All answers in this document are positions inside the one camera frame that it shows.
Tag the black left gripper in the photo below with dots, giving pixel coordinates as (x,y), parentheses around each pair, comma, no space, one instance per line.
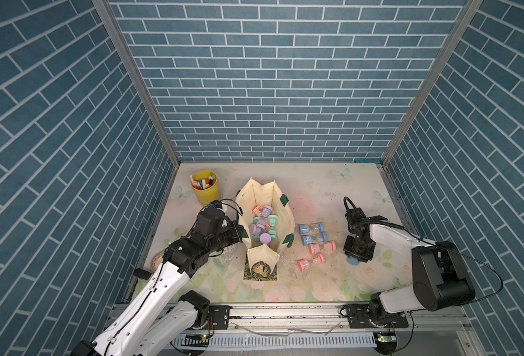
(236,235)

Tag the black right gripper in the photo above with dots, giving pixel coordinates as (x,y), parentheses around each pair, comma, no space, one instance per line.
(361,256)

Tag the blue hourglass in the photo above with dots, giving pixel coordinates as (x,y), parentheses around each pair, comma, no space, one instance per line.
(318,238)
(313,229)
(353,261)

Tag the purple hourglass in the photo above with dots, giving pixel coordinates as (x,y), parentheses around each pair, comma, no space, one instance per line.
(257,229)
(266,211)
(265,238)

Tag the cream canvas tote bag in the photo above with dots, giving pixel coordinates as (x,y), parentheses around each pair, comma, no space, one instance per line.
(261,259)

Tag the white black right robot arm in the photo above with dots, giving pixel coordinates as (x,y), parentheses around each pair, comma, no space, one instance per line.
(440,278)

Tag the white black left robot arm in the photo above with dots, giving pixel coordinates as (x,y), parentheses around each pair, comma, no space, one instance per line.
(155,289)

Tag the yellow cup with markers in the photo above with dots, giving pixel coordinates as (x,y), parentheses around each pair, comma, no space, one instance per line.
(205,186)

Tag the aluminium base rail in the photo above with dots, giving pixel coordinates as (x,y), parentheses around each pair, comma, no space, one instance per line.
(198,328)

